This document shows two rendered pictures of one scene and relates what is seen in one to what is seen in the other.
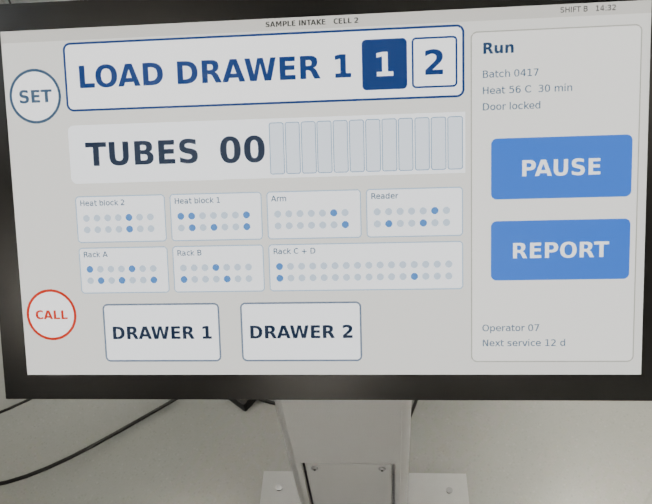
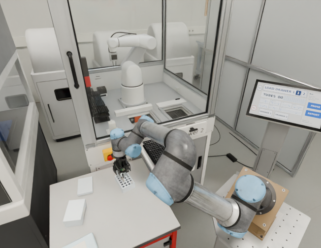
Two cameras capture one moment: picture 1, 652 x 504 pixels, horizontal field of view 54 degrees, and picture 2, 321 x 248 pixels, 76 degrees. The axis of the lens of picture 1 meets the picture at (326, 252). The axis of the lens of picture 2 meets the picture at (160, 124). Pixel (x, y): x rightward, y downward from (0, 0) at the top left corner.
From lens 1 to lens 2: 1.40 m
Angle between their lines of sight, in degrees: 22
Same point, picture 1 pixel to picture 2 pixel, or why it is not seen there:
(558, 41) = (318, 94)
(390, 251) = (293, 109)
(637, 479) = (319, 201)
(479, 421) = (283, 180)
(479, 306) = (302, 117)
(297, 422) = (266, 139)
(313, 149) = (288, 99)
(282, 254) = (281, 108)
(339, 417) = (273, 139)
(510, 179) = (309, 106)
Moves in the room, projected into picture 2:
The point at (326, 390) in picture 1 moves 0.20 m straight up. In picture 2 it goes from (282, 122) to (291, 97)
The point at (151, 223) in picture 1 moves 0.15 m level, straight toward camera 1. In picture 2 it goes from (268, 102) to (276, 110)
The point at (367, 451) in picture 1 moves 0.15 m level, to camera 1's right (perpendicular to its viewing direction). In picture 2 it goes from (274, 148) to (294, 152)
